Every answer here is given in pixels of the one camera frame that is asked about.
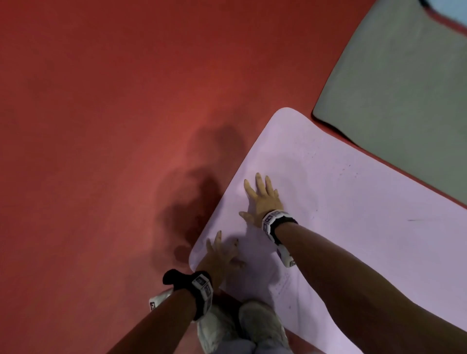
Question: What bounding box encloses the person's right hand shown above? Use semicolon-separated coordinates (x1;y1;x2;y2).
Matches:
239;172;285;229

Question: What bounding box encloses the person's left hand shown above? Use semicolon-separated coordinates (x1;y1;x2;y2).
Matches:
197;230;246;291

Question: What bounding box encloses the lilac yoga mat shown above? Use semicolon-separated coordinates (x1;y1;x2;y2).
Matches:
189;107;467;354

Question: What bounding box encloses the green yoga mat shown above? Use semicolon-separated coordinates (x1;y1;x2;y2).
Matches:
312;0;467;205

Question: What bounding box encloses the light blue yoga mat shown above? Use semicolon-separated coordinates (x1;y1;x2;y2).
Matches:
425;0;467;26

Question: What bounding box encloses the person's right forearm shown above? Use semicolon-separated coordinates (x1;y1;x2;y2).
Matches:
275;222;467;354

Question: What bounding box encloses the person's left forearm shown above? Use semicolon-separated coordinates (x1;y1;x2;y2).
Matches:
108;290;198;354

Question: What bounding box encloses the person's white shoe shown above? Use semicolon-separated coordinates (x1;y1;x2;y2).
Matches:
197;304;240;354
239;300;291;351

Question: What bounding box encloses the black wristband with marker tags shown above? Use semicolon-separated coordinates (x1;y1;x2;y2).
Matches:
162;269;214;321
262;210;298;245

